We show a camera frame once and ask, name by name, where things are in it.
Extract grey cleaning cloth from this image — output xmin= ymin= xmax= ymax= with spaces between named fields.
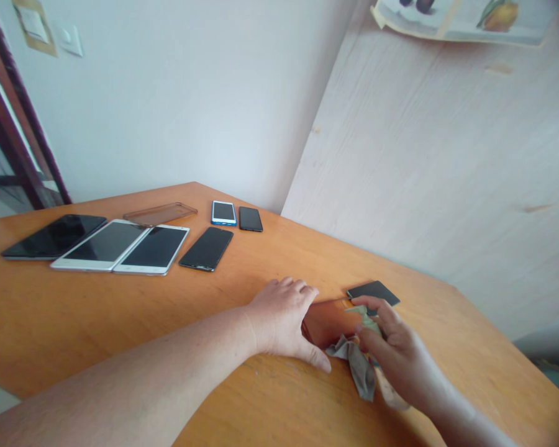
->
xmin=325 ymin=332 xmax=412 ymax=412

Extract large black phone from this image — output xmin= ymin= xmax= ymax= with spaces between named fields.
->
xmin=1 ymin=214 xmax=109 ymax=261

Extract person's right index finger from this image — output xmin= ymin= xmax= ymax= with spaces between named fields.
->
xmin=352 ymin=296 xmax=400 ymax=327

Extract small pale green spray bottle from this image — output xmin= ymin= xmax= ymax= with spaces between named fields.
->
xmin=344 ymin=305 xmax=384 ymax=369

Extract white phone with dark screen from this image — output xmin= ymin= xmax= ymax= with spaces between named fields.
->
xmin=112 ymin=224 xmax=191 ymax=277

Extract person's left fingers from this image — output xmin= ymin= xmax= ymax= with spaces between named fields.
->
xmin=277 ymin=276 xmax=320 ymax=308

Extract person's left thumb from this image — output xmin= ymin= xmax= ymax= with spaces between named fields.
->
xmin=301 ymin=331 xmax=332 ymax=374

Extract pale wooden panel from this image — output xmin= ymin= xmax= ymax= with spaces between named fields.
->
xmin=279 ymin=0 xmax=559 ymax=343

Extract phone with glossy reflective screen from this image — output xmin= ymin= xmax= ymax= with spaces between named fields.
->
xmin=301 ymin=297 xmax=379 ymax=353

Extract small black phone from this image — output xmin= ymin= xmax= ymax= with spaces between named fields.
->
xmin=238 ymin=205 xmax=264 ymax=233

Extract person's left hand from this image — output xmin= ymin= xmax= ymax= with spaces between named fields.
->
xmin=247 ymin=276 xmax=332 ymax=374

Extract large white phone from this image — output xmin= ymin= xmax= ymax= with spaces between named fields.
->
xmin=50 ymin=219 xmax=153 ymax=273

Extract dark grey phone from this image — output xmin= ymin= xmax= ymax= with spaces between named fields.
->
xmin=346 ymin=280 xmax=401 ymax=308

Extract fruit picture poster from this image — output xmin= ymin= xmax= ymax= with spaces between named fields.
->
xmin=370 ymin=0 xmax=556 ymax=48

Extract person's right hand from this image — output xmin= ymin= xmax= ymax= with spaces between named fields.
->
xmin=352 ymin=296 xmax=449 ymax=416

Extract person's right thumb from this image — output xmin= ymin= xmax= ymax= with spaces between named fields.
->
xmin=354 ymin=324 xmax=384 ymax=360

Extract taped wall switch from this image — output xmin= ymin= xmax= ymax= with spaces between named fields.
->
xmin=12 ymin=0 xmax=58 ymax=58

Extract white wall switch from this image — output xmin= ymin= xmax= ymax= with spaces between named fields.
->
xmin=57 ymin=25 xmax=84 ymax=58

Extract small blue-edged white phone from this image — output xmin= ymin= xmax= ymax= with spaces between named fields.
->
xmin=210 ymin=200 xmax=238 ymax=228

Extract dark wooden door frame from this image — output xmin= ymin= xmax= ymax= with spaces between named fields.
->
xmin=0 ymin=0 xmax=73 ymax=211

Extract clear brownish phone case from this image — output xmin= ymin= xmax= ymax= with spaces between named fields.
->
xmin=122 ymin=201 xmax=199 ymax=228

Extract black phone with cracked corner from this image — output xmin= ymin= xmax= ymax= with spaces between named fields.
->
xmin=178 ymin=226 xmax=235 ymax=273

